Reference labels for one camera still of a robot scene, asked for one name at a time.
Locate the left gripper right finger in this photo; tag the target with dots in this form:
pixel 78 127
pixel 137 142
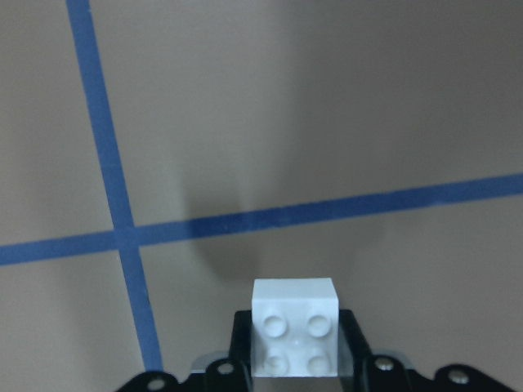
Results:
pixel 361 369

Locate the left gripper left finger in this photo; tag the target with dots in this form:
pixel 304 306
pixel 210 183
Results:
pixel 233 372

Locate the white block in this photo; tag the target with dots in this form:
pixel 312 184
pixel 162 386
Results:
pixel 295 328

